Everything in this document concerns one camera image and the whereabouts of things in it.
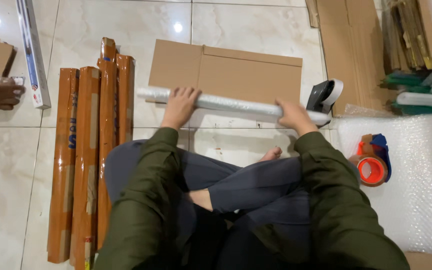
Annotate person's right hand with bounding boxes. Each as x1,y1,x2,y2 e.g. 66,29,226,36
275,98,320,137

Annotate bubble-wrapped long tube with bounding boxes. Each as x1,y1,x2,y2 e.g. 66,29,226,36
136,86,332,126

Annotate person's legs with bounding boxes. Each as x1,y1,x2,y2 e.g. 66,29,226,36
104,139,361,270

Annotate brown cardboard piece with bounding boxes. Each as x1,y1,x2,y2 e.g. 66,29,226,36
403,251,432,270

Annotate long orange wrapped package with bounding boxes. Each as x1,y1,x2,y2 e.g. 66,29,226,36
47,67,80,264
69,66,101,270
100,37,117,63
96,58,118,251
115,54,136,146

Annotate heap of folded cardboard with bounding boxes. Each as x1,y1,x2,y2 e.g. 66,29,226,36
382,0,432,74

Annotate flat brown cardboard sheet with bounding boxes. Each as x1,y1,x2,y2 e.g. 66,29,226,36
145,39,303,114

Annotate orange blue tape dispenser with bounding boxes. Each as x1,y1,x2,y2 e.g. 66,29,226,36
348,133,392,188

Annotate stack of flat cardboard sheets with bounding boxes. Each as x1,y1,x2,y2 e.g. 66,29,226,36
305,0,396,118

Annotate heap of green items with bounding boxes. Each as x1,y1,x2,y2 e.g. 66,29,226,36
379,70,432,116

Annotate clear bubble wrap sheet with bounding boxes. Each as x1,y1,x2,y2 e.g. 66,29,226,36
329,113,432,258

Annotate small bubble-wrapped tube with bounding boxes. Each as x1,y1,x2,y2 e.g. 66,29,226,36
395,91,432,110

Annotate black tape dispenser white tape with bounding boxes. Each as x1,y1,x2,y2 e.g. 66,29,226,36
305,78,344,114

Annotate long white blue-printed box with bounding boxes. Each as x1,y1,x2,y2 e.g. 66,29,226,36
15,0,52,110

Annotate person's left hand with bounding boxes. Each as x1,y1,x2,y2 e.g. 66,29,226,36
161,87,203,130

